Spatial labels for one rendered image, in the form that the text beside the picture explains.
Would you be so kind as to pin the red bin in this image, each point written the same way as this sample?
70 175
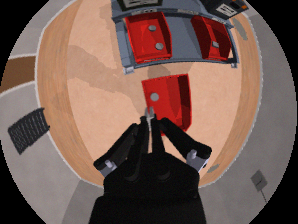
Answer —
144 41
174 100
215 31

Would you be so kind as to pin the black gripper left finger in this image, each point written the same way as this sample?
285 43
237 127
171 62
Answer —
123 148

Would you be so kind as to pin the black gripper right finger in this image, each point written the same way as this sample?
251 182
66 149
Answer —
197 153

